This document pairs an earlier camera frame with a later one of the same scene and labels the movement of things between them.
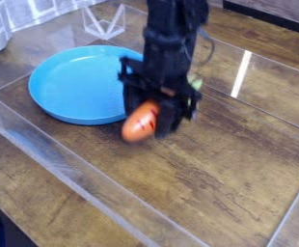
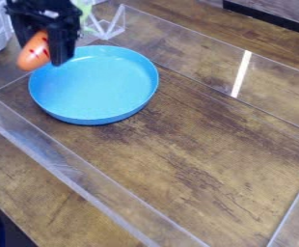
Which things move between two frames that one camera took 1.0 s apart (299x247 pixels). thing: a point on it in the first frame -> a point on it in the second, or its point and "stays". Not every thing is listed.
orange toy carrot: x=139 y=125 -> x=34 y=55
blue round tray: x=75 y=84 stays
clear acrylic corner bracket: x=102 y=28 stays
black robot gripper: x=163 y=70 -> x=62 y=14
